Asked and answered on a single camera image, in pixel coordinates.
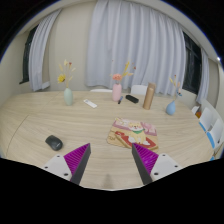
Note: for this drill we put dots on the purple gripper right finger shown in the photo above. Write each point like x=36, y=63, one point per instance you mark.
x=145, y=160

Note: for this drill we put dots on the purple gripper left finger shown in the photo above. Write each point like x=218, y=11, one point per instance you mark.
x=77, y=161

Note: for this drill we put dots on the black computer mouse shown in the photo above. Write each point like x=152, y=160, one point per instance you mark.
x=54, y=142

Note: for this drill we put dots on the cartoon dog mouse pad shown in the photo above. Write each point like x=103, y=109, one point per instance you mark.
x=124, y=133

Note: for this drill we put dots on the blue vase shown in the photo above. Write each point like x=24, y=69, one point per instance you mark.
x=171, y=108

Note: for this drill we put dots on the white remote control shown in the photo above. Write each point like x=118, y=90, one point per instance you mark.
x=91, y=104

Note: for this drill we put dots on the black rectangular case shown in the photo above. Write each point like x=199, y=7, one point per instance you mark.
x=132, y=99

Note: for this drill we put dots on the dark blue pen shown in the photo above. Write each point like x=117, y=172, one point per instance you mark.
x=120, y=100

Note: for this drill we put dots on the green vase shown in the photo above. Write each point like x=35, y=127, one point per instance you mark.
x=68, y=96

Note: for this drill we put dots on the white chair behind table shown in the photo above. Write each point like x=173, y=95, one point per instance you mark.
x=138, y=89

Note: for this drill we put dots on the tan cylindrical bottle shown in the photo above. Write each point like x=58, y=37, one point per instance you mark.
x=149, y=96

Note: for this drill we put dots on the white chair back centre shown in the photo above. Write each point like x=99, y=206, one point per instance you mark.
x=101, y=90

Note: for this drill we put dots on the pink vase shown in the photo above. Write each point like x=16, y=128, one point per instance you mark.
x=116, y=92

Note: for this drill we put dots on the dried flowers in blue vase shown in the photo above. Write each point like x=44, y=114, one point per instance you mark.
x=177, y=87

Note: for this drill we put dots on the yellow dried flowers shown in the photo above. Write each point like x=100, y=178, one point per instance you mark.
x=66, y=70

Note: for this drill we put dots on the white right curtain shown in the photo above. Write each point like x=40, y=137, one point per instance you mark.
x=204, y=84

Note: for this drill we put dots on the white curtain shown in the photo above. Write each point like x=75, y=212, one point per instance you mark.
x=204, y=84
x=130, y=36
x=37, y=50

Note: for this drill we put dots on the pink and orange flowers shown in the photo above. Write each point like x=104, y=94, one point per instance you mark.
x=119, y=76

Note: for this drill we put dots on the left dark window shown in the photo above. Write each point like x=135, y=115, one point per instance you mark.
x=25, y=77

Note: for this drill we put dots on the dark window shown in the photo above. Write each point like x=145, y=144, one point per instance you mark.
x=193, y=68
x=25, y=77

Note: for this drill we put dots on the white left curtain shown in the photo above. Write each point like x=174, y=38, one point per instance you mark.
x=37, y=50

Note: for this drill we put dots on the white centre curtain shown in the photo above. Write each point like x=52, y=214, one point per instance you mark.
x=130, y=36

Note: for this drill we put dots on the right dark window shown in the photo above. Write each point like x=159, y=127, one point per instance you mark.
x=193, y=68

